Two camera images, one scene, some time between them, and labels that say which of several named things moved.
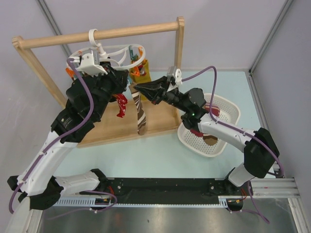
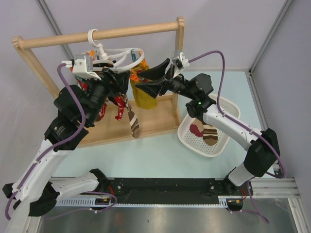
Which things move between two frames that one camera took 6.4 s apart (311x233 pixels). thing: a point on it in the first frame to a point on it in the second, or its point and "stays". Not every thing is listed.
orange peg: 136,71 to 134,77
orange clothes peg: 71,72 to 92,54
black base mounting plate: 165,191 stays
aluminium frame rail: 274,188 stays
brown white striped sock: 210,140 stays
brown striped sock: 142,119 to 134,126
